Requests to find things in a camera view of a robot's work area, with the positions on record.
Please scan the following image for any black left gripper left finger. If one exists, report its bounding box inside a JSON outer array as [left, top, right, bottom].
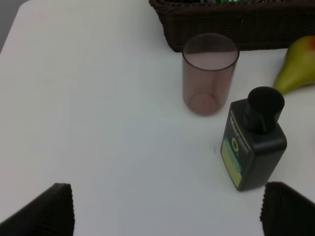
[[0, 183, 75, 236]]

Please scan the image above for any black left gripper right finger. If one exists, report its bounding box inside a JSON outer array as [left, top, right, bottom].
[[260, 182, 315, 236]]

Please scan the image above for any dark green pump bottle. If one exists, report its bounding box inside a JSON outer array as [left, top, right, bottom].
[[221, 87, 287, 191]]

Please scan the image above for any green red pear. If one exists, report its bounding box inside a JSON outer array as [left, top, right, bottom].
[[273, 35, 315, 94]]

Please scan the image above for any translucent pink plastic cup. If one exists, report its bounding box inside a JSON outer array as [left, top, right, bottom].
[[182, 33, 240, 116]]

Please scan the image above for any dark brown wicker basket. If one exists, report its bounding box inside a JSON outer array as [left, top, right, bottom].
[[149, 0, 315, 52]]

